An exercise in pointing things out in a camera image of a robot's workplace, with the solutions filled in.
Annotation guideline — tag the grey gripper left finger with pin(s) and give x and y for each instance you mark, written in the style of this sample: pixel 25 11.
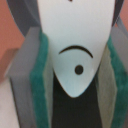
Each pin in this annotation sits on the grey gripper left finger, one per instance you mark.
pixel 31 78

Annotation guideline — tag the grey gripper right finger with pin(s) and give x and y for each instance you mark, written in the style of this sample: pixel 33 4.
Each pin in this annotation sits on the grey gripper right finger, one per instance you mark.
pixel 112 81

